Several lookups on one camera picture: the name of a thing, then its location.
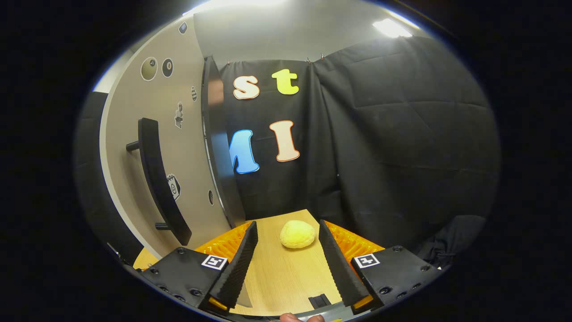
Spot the black cabinet door handle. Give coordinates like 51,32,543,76
126,117,193,246

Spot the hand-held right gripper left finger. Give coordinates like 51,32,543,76
141,220,259,314

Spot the grey cabinet door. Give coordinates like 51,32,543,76
99,16,236,260

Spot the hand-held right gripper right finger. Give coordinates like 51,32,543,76
318,219,443,316

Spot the black backdrop cloth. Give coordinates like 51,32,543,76
74,36,501,270

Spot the narrow ceiling light panel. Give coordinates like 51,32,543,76
373,18,413,39

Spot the yellow textured ball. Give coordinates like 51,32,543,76
280,220,316,250

